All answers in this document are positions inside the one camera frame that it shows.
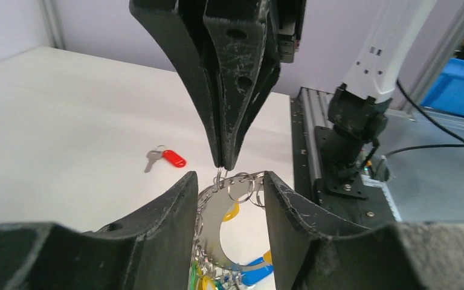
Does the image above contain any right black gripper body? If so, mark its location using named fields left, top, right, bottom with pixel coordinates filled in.
left=275, top=0, right=306, bottom=63

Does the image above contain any red tagged key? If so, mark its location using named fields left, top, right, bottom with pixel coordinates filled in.
left=143, top=145, right=187, bottom=173

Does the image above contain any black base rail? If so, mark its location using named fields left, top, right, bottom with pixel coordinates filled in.
left=290, top=87, right=402, bottom=228

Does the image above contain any right aluminium frame post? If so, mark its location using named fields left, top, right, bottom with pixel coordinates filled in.
left=399, top=1, right=464, bottom=105

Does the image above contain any aluminium frame post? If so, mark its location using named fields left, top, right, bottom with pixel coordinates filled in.
left=399, top=1, right=464, bottom=105
left=39, top=0, right=66, bottom=50

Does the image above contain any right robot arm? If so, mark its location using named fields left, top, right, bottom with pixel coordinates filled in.
left=129, top=1, right=436, bottom=184

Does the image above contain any metal key organizer ring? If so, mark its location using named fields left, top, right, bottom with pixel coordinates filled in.
left=190, top=167, right=276, bottom=290

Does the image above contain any blue plastic bin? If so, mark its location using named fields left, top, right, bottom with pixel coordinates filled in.
left=421, top=58, right=464, bottom=117

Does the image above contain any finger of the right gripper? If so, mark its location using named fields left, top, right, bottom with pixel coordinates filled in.
left=129, top=0, right=221, bottom=167
left=203, top=1, right=280, bottom=170

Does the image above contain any left aluminium frame post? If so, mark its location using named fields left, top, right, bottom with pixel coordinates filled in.
left=39, top=0, right=66, bottom=50

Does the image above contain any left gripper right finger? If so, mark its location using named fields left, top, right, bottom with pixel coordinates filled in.
left=263, top=171, right=464, bottom=289

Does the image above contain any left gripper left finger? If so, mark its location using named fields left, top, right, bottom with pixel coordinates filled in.
left=0, top=172, right=198, bottom=289

